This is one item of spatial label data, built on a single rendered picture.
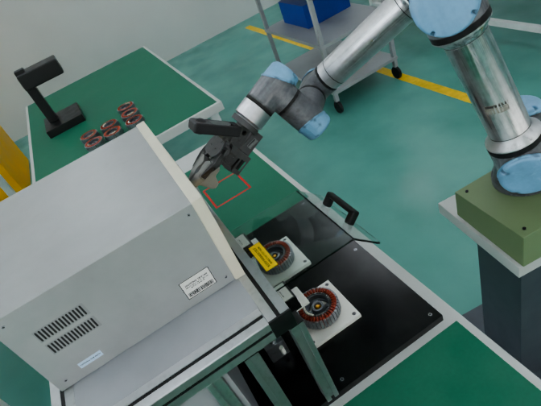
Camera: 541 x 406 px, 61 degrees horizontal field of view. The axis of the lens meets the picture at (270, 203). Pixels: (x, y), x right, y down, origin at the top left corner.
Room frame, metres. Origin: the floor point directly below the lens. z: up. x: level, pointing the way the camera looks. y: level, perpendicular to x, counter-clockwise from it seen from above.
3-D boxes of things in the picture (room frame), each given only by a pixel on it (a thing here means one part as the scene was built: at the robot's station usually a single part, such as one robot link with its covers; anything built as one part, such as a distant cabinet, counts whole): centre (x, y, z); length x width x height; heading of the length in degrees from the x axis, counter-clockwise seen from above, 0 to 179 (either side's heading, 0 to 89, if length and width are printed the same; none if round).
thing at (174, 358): (0.81, 0.34, 1.09); 0.68 x 0.44 x 0.05; 13
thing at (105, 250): (0.82, 0.34, 1.22); 0.44 x 0.39 x 0.20; 13
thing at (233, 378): (0.82, 0.27, 0.92); 0.66 x 0.01 x 0.30; 13
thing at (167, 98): (3.15, 0.77, 0.37); 1.85 x 1.10 x 0.75; 13
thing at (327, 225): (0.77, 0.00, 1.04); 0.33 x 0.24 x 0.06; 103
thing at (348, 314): (0.76, 0.00, 0.78); 0.15 x 0.15 x 0.01; 13
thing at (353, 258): (0.88, 0.04, 0.76); 0.64 x 0.47 x 0.02; 13
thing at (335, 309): (0.76, 0.00, 0.80); 0.11 x 0.11 x 0.04
